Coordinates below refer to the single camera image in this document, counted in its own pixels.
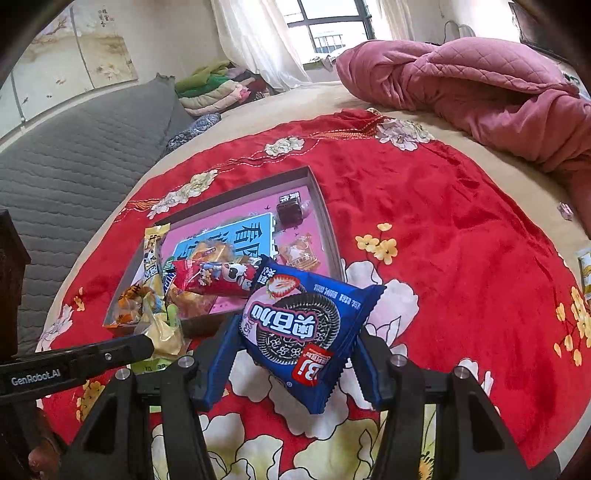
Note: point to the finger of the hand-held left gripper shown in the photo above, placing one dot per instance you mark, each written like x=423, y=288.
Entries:
x=120, y=353

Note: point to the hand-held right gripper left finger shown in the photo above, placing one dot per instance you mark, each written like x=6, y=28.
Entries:
x=217, y=364

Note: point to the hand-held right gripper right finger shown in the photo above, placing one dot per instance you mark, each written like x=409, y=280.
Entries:
x=371, y=376

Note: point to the orange peanut packet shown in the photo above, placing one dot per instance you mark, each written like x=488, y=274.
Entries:
x=124, y=309

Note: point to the yellow-green twisted candy wrapper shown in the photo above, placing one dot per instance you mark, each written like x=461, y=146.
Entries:
x=161, y=332

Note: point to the clear puffed snack packet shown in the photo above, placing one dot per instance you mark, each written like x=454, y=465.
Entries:
x=189, y=302

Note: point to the blue cookie packet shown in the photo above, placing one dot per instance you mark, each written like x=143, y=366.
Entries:
x=300, y=332

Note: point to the red snack packet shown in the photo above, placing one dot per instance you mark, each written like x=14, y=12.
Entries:
x=212, y=277

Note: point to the small orange pastry packet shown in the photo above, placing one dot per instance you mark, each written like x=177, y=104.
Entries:
x=300, y=254

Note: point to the dark cake clear packet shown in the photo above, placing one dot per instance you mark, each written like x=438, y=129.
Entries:
x=291, y=211

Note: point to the dark cardboard box tray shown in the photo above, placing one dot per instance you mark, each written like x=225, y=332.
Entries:
x=323, y=207

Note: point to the person's left hand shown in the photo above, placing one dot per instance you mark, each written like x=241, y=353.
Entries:
x=32, y=443

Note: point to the green snack packet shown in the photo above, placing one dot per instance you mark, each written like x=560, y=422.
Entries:
x=152, y=366

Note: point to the pink book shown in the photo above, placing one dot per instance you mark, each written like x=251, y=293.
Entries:
x=244, y=230

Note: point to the red floral blanket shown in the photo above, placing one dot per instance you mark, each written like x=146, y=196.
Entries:
x=438, y=230

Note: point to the grey quilted headboard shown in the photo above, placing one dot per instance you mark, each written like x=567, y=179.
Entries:
x=83, y=175

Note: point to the dark floral cloth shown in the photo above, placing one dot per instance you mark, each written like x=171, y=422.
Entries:
x=194, y=131

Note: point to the small yellow-green packet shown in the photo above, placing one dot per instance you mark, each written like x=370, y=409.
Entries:
x=585, y=272

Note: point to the small pink item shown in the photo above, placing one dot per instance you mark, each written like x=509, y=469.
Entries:
x=565, y=211

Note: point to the stack of folded clothes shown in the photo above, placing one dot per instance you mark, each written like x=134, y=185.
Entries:
x=217, y=87

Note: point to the painted wardrobe doors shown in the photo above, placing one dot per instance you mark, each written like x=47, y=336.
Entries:
x=69, y=60

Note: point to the pink quilted duvet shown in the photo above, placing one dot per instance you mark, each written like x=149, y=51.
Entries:
x=461, y=83

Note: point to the white curtain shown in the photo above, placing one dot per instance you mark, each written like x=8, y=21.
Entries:
x=258, y=41

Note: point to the window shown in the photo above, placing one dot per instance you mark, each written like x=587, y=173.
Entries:
x=328, y=23

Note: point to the dark furniture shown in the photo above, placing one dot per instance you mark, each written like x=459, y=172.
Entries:
x=545, y=23

